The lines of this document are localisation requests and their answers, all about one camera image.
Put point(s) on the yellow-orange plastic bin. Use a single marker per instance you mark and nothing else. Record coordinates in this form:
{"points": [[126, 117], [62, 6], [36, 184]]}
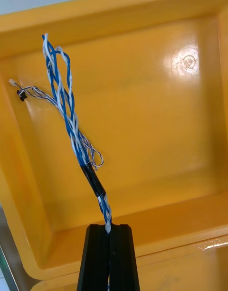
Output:
{"points": [[154, 129], [180, 272]]}

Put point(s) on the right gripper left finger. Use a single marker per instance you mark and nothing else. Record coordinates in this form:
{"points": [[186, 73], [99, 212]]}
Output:
{"points": [[95, 260]]}

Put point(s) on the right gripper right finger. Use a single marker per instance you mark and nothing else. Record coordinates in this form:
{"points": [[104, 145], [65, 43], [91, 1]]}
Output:
{"points": [[122, 260]]}

